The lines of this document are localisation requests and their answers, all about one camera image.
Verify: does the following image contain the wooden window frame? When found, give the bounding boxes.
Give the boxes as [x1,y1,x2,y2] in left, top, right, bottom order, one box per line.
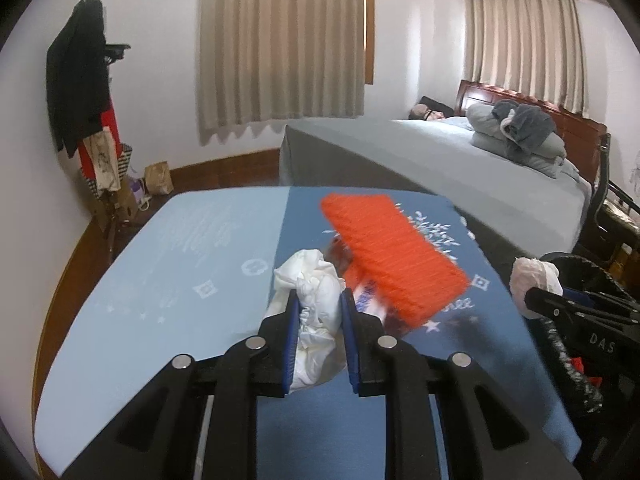
[362,0,376,85]

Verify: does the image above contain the brown paper bag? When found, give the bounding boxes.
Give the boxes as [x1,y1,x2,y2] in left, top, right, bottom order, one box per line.
[144,161,175,196]

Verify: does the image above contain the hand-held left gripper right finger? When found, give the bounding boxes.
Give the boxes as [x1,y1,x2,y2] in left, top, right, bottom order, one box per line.
[341,287,583,480]

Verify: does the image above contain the brown cardboard box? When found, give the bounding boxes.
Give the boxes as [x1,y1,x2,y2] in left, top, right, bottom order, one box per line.
[92,190,139,233]

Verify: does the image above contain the white plastic bag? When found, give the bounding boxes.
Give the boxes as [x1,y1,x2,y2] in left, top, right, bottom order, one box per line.
[272,249,351,391]

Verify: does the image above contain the patterned chair cushion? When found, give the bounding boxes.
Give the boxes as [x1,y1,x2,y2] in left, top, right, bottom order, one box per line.
[600,200,640,227]

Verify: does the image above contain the black bin with black liner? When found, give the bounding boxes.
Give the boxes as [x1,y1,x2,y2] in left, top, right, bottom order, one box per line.
[537,254,640,417]

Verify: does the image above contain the black white striped bag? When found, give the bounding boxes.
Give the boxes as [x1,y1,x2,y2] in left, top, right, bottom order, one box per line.
[80,142,135,197]

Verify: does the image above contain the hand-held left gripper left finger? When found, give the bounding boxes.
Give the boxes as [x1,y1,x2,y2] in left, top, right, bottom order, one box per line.
[65,287,302,480]

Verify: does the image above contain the beige canvas tote bag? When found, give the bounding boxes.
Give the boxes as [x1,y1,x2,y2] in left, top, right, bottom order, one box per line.
[82,127,121,193]

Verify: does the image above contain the black metal chair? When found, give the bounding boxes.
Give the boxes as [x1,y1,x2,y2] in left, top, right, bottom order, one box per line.
[572,132,640,282]

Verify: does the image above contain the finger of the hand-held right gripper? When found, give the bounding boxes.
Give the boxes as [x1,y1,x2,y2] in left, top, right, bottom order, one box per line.
[524,286,627,322]
[560,286,633,311]

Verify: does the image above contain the narrow beige curtain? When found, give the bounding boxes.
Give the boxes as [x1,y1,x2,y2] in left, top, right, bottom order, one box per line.
[462,0,588,116]

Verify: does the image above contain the dark grey blanket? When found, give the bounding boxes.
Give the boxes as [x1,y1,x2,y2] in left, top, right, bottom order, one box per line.
[492,100,559,154]

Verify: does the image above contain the pink soft item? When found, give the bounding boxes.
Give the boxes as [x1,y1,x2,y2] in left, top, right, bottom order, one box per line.
[409,104,446,122]

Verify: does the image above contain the orange bumpy foam sheet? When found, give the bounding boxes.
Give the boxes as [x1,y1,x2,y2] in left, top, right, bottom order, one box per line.
[320,192,471,328]

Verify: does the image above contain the wide beige curtain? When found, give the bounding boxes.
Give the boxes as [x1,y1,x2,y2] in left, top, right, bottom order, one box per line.
[195,0,371,146]

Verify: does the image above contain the bed with grey sheet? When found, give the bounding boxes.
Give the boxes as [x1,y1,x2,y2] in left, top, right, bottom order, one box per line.
[279,117,596,261]

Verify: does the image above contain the grey pillows and clothes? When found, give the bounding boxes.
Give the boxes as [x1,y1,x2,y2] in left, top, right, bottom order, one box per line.
[466,102,569,179]

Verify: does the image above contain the black jacket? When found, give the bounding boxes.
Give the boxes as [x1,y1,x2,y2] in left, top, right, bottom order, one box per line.
[46,0,111,157]

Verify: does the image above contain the blue tree-print tablecloth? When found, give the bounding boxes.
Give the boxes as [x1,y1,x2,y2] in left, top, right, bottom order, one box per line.
[32,185,583,478]

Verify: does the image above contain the reddish wooden headboard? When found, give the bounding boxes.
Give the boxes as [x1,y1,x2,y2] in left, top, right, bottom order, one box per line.
[457,79,609,186]

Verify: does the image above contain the white tissue ball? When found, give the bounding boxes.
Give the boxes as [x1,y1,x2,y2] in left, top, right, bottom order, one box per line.
[510,256,562,319]

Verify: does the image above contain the white and blue small box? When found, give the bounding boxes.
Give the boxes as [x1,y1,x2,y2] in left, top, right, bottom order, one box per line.
[352,280,397,327]

